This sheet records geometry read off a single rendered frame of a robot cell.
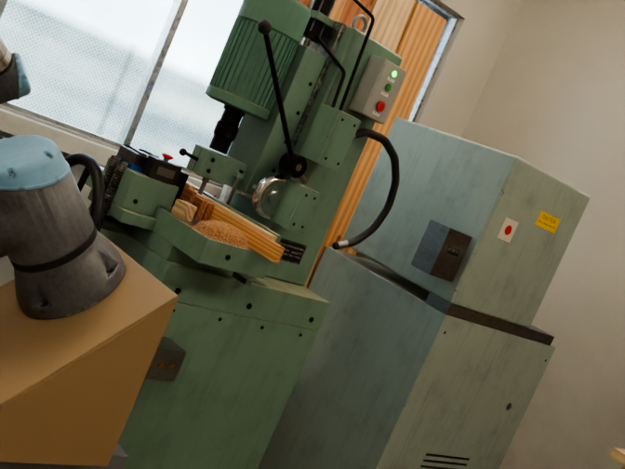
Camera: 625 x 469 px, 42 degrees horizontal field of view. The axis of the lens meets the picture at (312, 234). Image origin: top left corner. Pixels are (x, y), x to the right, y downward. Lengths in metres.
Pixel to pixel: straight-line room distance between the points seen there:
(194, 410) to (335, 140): 0.80
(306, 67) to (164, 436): 1.03
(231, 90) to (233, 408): 0.85
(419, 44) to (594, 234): 1.26
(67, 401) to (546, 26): 3.76
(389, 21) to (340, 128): 1.95
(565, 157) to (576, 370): 1.07
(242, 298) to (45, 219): 0.86
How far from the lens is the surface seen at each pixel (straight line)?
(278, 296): 2.16
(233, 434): 2.31
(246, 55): 2.09
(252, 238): 1.96
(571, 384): 3.97
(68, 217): 1.36
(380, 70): 2.23
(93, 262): 1.40
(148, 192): 1.99
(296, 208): 2.12
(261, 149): 2.17
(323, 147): 2.13
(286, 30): 2.10
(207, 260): 1.86
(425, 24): 4.20
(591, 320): 3.97
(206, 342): 2.09
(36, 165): 1.32
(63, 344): 1.35
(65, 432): 1.38
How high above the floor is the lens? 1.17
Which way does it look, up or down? 5 degrees down
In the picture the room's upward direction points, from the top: 23 degrees clockwise
